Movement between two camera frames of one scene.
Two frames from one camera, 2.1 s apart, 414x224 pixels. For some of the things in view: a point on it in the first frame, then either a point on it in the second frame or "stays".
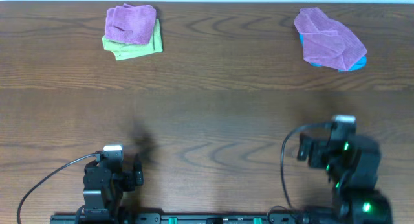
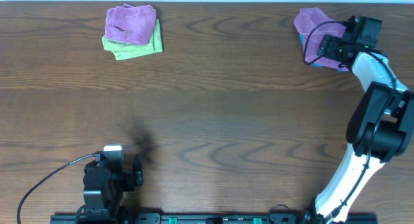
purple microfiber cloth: x=327 y=43 stays
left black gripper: x=130 y=179 stays
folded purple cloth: x=130 y=24 stays
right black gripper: x=314 y=153 -> x=325 y=48
